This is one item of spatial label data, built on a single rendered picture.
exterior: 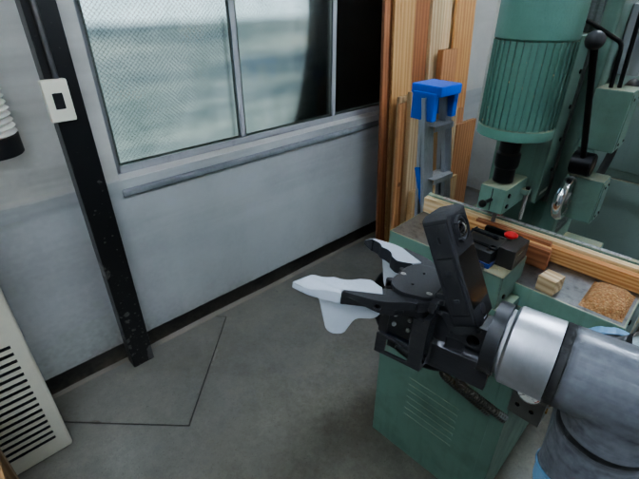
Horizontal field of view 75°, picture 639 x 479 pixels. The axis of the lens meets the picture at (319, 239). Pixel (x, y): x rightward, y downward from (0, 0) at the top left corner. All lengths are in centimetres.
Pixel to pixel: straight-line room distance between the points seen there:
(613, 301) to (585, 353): 71
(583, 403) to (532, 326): 7
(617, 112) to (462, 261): 93
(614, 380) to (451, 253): 15
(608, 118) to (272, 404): 154
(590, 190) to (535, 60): 42
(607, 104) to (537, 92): 25
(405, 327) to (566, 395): 15
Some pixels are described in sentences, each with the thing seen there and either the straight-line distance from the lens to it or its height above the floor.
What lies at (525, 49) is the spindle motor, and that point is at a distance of 107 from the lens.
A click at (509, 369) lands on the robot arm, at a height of 122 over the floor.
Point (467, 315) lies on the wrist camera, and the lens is 42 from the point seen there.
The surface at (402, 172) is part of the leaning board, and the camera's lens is 259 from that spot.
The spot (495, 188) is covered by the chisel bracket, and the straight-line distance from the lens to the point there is 118.
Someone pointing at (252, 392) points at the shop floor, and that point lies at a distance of 197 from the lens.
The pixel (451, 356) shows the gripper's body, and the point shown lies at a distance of 45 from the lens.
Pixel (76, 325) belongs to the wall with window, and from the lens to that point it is 207.
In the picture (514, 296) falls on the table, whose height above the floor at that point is 87.
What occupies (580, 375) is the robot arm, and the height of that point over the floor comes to 124.
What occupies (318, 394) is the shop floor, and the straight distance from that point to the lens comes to 194.
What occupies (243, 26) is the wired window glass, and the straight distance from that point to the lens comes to 211.
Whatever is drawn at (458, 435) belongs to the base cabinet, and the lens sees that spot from 154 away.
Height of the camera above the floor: 150
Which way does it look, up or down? 30 degrees down
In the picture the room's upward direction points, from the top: straight up
